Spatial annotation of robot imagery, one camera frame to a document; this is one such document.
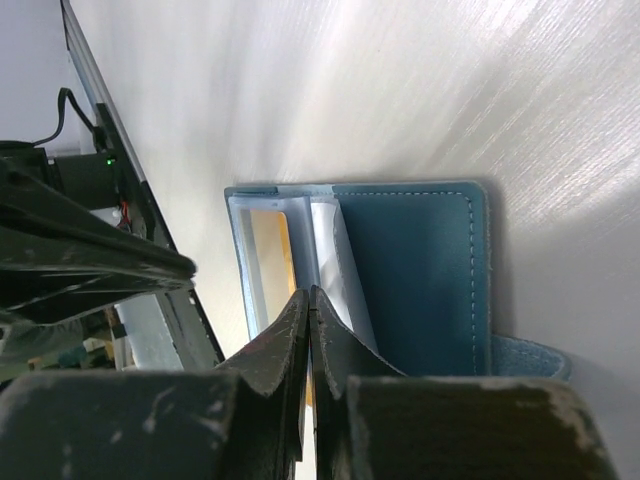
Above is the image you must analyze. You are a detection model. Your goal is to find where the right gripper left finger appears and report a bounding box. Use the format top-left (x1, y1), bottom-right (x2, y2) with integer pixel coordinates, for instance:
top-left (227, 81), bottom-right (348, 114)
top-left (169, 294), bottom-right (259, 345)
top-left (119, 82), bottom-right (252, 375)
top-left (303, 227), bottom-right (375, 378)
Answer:
top-left (1, 290), bottom-right (308, 479)

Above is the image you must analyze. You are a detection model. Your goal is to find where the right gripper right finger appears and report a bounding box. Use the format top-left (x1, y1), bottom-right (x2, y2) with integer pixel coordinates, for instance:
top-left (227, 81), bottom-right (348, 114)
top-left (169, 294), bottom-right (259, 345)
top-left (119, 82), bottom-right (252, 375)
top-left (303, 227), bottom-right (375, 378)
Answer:
top-left (309, 287), bottom-right (617, 479)

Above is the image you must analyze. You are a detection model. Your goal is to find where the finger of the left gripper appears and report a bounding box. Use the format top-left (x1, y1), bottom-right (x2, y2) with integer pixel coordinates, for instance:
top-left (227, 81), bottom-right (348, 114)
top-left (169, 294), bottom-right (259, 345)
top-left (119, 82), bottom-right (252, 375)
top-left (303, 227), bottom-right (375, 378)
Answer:
top-left (1, 277), bottom-right (192, 328)
top-left (1, 161), bottom-right (196, 280)

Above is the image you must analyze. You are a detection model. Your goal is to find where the gold card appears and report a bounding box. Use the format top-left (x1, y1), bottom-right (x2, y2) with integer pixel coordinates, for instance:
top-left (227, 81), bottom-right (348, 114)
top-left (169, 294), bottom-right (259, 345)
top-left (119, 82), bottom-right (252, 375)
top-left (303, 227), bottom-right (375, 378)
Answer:
top-left (249, 209), bottom-right (296, 329)

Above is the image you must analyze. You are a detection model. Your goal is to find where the blue leather card holder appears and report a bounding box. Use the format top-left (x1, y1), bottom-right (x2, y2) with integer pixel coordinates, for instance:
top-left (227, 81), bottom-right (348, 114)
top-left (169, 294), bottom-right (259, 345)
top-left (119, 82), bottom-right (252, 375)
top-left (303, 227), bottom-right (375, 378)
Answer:
top-left (225, 181), bottom-right (571, 380)

